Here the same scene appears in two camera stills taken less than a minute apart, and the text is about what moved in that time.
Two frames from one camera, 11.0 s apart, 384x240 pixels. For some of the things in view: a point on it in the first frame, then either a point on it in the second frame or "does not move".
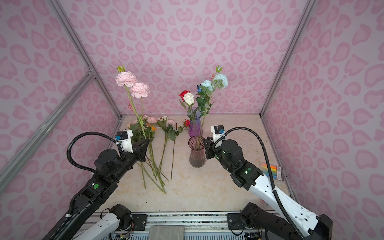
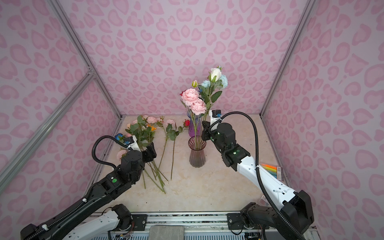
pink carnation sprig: (126, 79) to (190, 97)
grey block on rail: (166, 232) does not move
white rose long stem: (189, 99) to (215, 76)
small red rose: (186, 124) does not move
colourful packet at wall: (277, 172) does not move
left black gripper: (140, 152) to (151, 150)
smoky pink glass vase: (196, 144) does not move
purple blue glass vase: (195, 127) does not move
